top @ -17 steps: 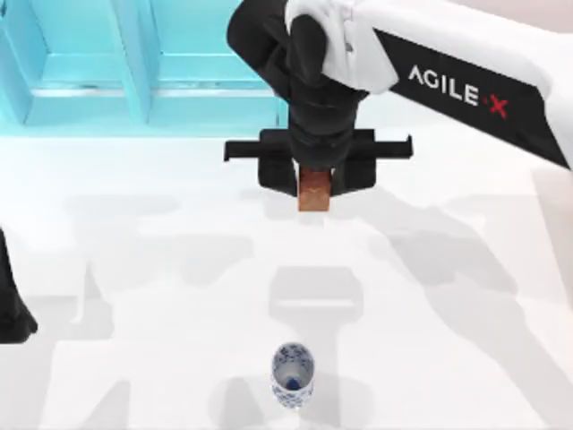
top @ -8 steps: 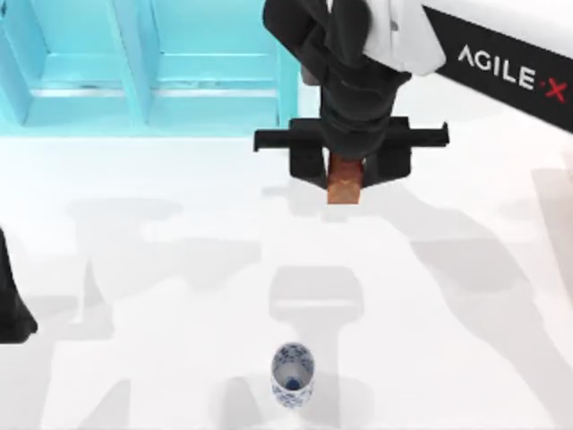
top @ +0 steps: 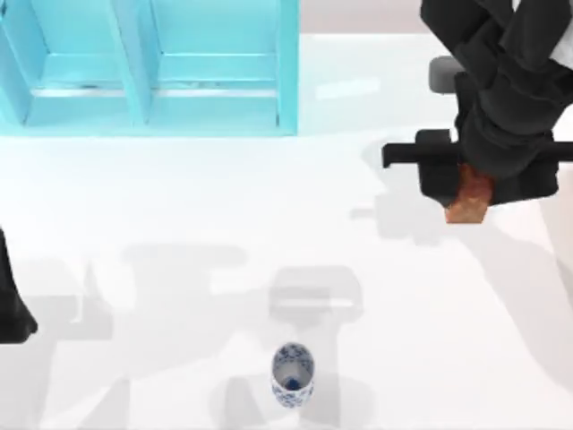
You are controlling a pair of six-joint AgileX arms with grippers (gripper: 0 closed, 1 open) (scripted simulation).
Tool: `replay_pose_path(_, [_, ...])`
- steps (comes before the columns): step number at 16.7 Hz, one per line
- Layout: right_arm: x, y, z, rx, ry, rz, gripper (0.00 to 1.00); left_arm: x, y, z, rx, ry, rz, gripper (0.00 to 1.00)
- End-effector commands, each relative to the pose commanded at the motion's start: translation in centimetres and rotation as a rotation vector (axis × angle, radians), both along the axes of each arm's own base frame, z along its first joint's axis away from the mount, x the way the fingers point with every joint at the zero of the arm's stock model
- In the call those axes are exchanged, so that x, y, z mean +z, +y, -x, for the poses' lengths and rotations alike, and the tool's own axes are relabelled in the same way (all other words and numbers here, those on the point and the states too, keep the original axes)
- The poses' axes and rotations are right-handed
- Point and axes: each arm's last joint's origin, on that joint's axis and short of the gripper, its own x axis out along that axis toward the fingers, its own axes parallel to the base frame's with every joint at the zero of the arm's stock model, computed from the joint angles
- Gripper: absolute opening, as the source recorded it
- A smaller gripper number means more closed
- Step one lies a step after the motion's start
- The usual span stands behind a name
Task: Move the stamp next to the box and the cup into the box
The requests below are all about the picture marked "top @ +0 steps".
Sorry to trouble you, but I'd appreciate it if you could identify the brown bread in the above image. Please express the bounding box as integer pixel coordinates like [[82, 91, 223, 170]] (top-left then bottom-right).
[[444, 162, 495, 225]]

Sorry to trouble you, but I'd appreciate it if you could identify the pale grey rounded box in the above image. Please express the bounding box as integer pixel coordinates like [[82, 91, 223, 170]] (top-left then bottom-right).
[[428, 56, 463, 96]]

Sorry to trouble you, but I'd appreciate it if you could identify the blue and white cup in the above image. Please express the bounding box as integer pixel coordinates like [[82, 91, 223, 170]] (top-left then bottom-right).
[[269, 341, 316, 409]]

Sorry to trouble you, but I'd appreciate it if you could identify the light blue rack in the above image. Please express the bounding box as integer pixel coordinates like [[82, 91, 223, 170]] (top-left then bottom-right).
[[0, 0, 300, 138]]

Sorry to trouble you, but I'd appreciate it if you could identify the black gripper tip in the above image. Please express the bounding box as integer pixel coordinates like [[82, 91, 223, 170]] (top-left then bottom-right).
[[0, 228, 39, 347]]

